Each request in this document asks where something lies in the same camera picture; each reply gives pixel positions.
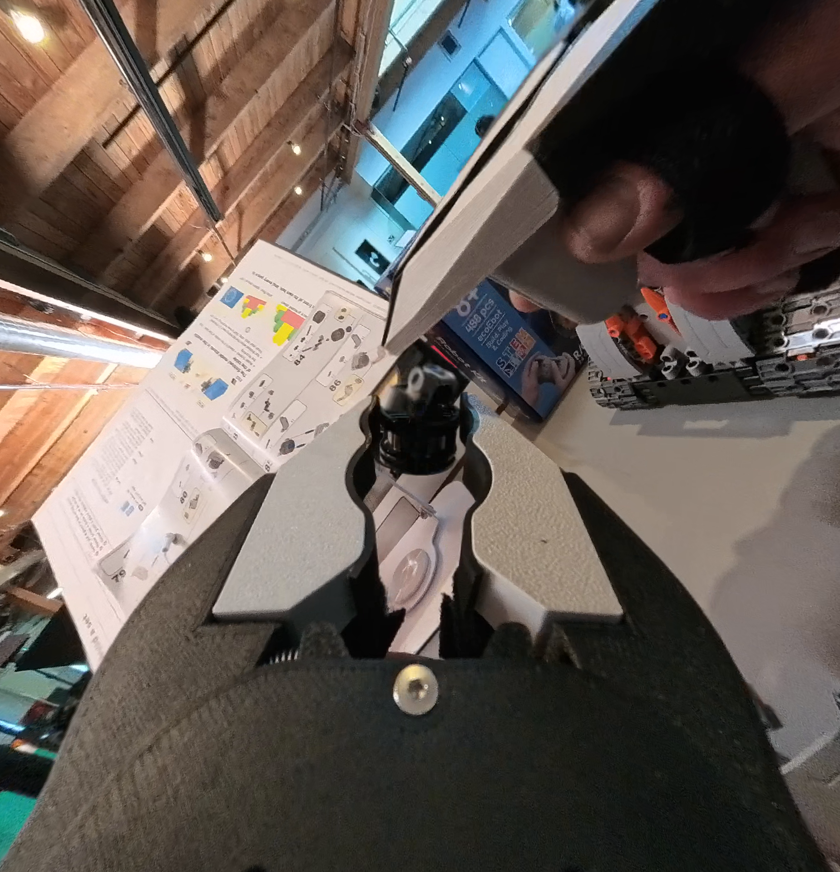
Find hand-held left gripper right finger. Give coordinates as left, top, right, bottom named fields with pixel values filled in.
left=454, top=402, right=627, bottom=648

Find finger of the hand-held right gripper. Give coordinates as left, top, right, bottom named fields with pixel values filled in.
left=382, top=0, right=659, bottom=355

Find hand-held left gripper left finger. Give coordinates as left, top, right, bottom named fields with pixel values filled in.
left=212, top=398, right=381, bottom=624

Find black toy wheel assembly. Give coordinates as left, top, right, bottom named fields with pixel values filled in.
left=367, top=344, right=465, bottom=476

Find person's right hand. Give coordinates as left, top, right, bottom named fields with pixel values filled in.
left=563, top=0, right=840, bottom=321

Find blue robot kit box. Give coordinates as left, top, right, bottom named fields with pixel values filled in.
left=376, top=269, right=591, bottom=422

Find white book stand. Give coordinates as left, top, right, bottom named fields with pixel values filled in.
left=362, top=466, right=479, bottom=656

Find white instruction booklet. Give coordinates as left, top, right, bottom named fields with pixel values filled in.
left=30, top=240, right=392, bottom=672

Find grey tracked toy robot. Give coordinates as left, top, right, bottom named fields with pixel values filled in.
left=575, top=245, right=840, bottom=411

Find black steel beam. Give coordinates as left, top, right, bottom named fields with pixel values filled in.
left=0, top=228, right=183, bottom=342

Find ceiling spot lights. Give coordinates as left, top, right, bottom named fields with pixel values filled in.
left=0, top=0, right=308, bottom=522

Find metal ventilation duct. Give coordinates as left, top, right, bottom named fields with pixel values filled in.
left=0, top=307, right=172, bottom=370

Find black ceiling track rail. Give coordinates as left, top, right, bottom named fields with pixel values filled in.
left=79, top=0, right=225, bottom=222

